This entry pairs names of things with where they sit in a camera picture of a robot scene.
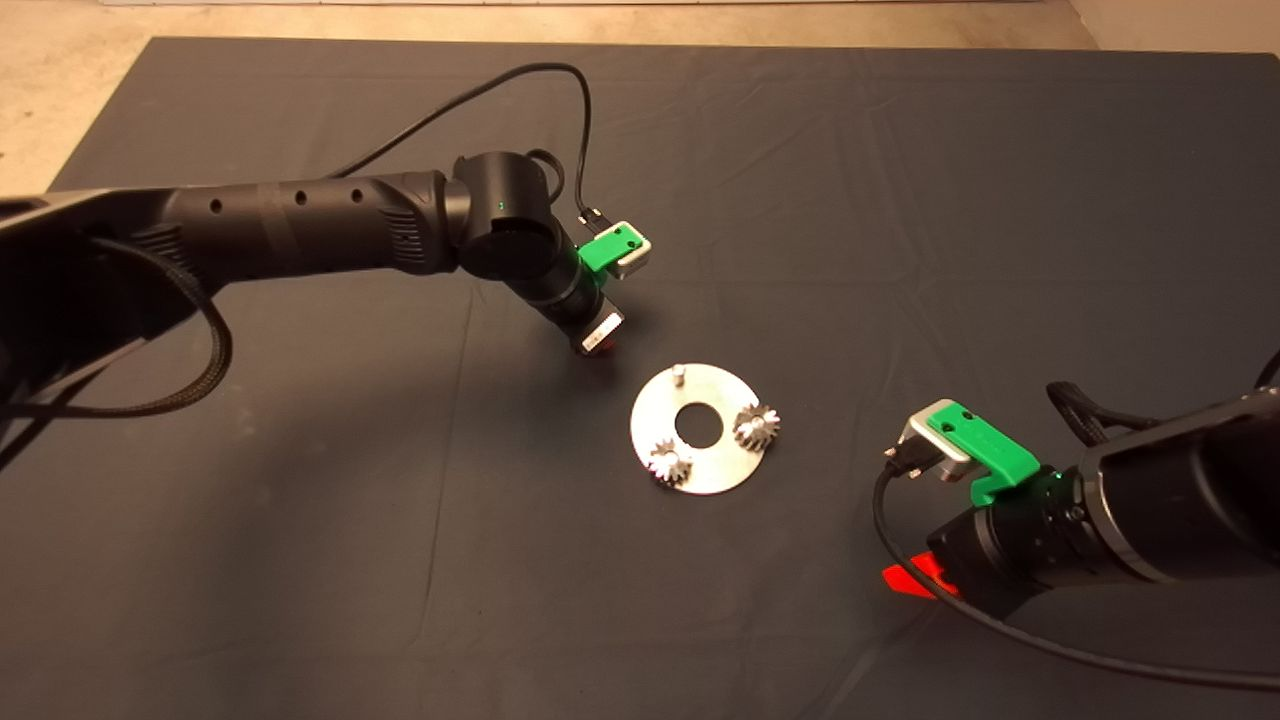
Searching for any round metal carrier plate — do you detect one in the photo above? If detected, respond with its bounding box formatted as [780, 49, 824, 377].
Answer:
[631, 363, 771, 495]

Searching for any braided black left arm cable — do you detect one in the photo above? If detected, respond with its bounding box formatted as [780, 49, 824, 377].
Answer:
[525, 148, 567, 201]

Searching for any dark grey table cloth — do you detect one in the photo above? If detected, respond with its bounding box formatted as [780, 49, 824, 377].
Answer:
[0, 38, 1280, 720]

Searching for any thick black arm cable loop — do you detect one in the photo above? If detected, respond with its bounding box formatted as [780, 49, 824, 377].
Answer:
[0, 238, 233, 419]

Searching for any braided black arm cable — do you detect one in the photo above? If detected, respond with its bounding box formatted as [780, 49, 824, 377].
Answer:
[525, 148, 567, 201]
[1047, 380, 1161, 441]

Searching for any braided black right arm cable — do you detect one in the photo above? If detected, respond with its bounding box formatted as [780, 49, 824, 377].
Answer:
[1047, 380, 1161, 441]

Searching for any silver left camera box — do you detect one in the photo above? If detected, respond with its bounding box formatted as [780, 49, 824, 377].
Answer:
[612, 222, 653, 279]

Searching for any green right camera mount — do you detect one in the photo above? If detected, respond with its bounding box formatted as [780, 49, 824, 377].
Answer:
[928, 403, 1041, 508]

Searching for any white bevel gear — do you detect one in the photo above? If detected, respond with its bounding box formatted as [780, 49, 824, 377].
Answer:
[648, 440, 694, 488]

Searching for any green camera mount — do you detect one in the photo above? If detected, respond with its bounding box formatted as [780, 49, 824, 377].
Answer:
[578, 224, 646, 276]
[928, 403, 1041, 508]

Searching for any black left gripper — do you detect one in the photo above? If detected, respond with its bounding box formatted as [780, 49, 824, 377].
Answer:
[545, 268, 627, 360]

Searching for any silver right camera box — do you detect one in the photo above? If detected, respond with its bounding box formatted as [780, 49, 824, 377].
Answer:
[905, 398, 976, 481]

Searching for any thin black left camera cable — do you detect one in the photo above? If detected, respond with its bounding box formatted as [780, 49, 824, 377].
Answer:
[330, 62, 598, 229]

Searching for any green left camera mount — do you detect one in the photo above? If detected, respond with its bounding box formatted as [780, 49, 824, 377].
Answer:
[578, 224, 646, 276]

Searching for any silver camera box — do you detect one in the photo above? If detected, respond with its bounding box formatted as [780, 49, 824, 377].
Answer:
[905, 398, 976, 481]
[612, 222, 653, 279]

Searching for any small steel planetary gear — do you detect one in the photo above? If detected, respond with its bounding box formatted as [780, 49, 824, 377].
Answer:
[733, 403, 783, 451]

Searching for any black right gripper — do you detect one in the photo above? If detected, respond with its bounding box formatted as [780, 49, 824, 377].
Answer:
[882, 475, 1101, 616]

